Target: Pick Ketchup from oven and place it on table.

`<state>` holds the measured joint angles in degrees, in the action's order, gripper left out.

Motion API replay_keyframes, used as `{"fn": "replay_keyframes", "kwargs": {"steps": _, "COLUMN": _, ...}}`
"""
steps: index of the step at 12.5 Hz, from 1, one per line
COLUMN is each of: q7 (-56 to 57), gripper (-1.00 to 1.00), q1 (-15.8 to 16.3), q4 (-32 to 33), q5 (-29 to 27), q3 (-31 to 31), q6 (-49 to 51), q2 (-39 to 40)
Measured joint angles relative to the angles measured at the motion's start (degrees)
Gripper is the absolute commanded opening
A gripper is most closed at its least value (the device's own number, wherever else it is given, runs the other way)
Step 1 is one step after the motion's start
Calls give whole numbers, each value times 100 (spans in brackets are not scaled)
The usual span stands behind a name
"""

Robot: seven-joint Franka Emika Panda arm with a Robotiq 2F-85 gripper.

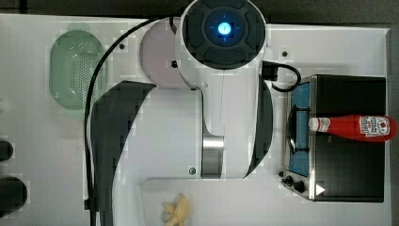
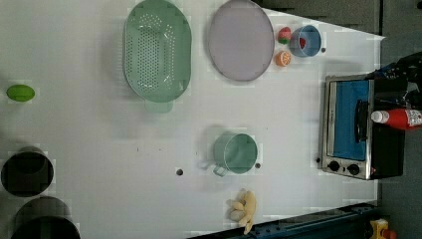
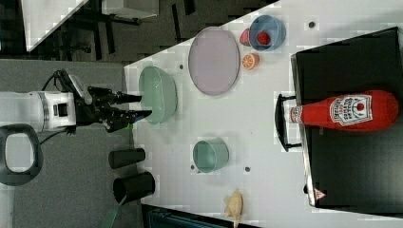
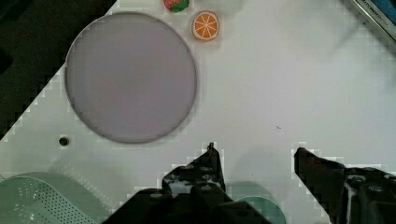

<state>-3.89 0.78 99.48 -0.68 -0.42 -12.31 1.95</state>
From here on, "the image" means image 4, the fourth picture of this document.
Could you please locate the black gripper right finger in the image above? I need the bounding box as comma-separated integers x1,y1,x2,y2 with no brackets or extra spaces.
294,147,396,224

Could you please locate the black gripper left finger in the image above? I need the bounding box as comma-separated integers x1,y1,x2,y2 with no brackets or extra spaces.
103,144,271,224

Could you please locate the silver toaster oven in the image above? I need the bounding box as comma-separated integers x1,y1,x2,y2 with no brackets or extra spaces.
352,0,396,42

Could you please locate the green cup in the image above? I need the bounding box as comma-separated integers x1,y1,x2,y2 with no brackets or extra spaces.
226,181,287,224

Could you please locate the grey round plate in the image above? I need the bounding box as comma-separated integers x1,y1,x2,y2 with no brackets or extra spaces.
64,12,198,144

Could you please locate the green perforated colander basket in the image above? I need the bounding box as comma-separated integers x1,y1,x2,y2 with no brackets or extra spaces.
0,172,111,224

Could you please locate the strawberry toy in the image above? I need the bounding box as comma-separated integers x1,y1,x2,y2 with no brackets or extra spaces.
163,0,190,12

